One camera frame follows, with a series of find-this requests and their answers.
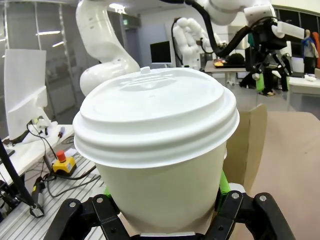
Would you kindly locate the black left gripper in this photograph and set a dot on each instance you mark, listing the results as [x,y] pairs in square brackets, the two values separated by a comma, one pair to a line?
[262,45]

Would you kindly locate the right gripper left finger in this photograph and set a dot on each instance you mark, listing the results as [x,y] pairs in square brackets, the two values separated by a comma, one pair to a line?
[95,220]

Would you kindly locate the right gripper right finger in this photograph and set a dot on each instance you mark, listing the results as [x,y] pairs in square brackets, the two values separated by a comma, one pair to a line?
[250,220]

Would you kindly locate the small cardboard box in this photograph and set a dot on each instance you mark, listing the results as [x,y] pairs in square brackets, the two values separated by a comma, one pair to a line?
[252,150]

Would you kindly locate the white paper cup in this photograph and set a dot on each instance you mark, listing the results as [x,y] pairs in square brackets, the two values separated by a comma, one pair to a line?
[160,190]

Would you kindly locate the white plastic cup lid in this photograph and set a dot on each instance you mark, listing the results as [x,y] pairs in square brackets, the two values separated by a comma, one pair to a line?
[155,112]

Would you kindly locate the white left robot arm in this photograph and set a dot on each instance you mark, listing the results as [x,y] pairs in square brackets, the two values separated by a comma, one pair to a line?
[100,37]

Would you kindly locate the white background table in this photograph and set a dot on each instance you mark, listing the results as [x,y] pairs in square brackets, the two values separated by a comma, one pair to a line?
[303,83]

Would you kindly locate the background table with tray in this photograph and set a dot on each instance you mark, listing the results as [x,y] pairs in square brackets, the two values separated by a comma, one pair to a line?
[225,68]

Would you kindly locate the yellow emergency stop button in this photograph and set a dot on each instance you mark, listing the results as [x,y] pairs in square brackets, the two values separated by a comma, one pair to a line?
[63,165]

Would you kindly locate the white padded background robot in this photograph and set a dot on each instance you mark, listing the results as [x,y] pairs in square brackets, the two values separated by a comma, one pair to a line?
[190,35]

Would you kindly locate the black computer monitor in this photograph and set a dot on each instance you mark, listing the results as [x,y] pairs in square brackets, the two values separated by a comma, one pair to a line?
[160,52]

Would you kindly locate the white monitor back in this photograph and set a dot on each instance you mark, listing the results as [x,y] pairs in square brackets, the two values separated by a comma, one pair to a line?
[23,95]

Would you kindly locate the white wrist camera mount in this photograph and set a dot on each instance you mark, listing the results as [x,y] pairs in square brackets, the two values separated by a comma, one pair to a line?
[290,28]

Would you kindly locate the black camera stand pole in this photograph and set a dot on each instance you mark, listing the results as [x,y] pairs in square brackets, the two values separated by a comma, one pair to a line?
[15,175]

